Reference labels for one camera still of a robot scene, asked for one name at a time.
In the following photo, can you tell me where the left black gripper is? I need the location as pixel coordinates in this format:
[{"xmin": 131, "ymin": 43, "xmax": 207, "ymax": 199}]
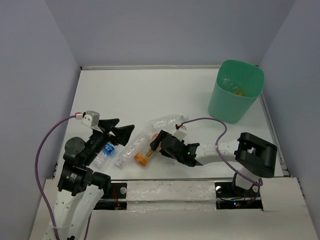
[{"xmin": 83, "ymin": 117, "xmax": 135, "ymax": 164}]

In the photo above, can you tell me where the small yellow cap bottle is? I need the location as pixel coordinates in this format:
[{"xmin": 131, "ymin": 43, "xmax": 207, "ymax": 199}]
[{"xmin": 229, "ymin": 86, "xmax": 244, "ymax": 97}]

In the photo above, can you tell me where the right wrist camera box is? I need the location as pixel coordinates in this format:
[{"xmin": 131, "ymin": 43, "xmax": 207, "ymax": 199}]
[{"xmin": 173, "ymin": 124, "xmax": 188, "ymax": 141}]

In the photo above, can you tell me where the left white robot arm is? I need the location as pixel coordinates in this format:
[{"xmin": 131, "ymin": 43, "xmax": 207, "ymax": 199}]
[{"xmin": 43, "ymin": 118, "xmax": 135, "ymax": 240}]

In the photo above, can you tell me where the clear crushed bottle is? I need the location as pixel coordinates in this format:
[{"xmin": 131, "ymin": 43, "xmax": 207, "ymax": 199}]
[{"xmin": 148, "ymin": 114, "xmax": 188, "ymax": 131}]

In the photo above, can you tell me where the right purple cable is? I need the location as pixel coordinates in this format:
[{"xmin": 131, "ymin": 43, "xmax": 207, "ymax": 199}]
[{"xmin": 174, "ymin": 117, "xmax": 264, "ymax": 210}]

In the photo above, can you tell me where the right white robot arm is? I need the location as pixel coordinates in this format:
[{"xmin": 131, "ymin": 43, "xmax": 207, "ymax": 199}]
[{"xmin": 149, "ymin": 128, "xmax": 278, "ymax": 196}]

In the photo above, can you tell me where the blue label water bottle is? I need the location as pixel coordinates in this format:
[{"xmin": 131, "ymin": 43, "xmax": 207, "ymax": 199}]
[{"xmin": 92, "ymin": 143, "xmax": 115, "ymax": 170}]

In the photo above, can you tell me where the green plastic bin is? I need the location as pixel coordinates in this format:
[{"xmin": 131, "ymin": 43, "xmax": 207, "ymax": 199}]
[{"xmin": 208, "ymin": 59, "xmax": 265, "ymax": 124}]

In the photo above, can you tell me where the purple cable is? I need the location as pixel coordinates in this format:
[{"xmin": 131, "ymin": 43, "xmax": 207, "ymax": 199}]
[
  {"xmin": 34, "ymin": 112, "xmax": 95, "ymax": 240},
  {"xmin": 174, "ymin": 117, "xmax": 264, "ymax": 210}
]

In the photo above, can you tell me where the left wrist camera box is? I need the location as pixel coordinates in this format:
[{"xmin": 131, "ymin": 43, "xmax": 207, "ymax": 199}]
[{"xmin": 81, "ymin": 110, "xmax": 100, "ymax": 129}]

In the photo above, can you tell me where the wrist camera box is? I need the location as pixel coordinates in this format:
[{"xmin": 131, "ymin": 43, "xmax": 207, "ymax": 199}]
[
  {"xmin": 81, "ymin": 110, "xmax": 100, "ymax": 129},
  {"xmin": 173, "ymin": 124, "xmax": 188, "ymax": 141}
]

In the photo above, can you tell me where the orange label tea bottle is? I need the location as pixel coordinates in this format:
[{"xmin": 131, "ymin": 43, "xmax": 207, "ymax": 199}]
[{"xmin": 134, "ymin": 133, "xmax": 159, "ymax": 167}]

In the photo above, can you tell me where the clear bottle white cap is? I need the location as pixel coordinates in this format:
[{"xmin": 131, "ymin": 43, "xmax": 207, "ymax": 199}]
[{"xmin": 114, "ymin": 131, "xmax": 151, "ymax": 169}]

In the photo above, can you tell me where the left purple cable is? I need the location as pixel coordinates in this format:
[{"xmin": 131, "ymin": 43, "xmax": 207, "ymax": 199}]
[{"xmin": 34, "ymin": 112, "xmax": 95, "ymax": 240}]

